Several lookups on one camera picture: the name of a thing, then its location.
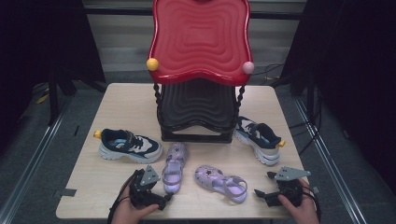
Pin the person's right hand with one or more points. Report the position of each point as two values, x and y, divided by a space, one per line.
303 213

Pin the person's left hand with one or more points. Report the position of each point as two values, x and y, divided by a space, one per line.
127 214

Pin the black metal stand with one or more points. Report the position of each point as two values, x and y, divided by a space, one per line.
53 102

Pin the red and black shoe rack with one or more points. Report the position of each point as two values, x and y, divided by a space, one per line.
199 40

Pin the navy and white sneaker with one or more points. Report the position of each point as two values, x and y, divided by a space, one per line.
137 149
264 146

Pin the black tape strip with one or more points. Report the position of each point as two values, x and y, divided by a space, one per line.
76 130

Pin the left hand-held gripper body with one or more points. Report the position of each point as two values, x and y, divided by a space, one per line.
141 193

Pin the metal floor rail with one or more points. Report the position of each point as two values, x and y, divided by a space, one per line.
34 155
339 179

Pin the purple sandal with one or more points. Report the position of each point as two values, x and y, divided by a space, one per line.
214 180
173 177

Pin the dark curtain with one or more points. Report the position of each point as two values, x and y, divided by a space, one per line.
358 62
31 46

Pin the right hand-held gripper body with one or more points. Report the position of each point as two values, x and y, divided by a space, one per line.
289 189

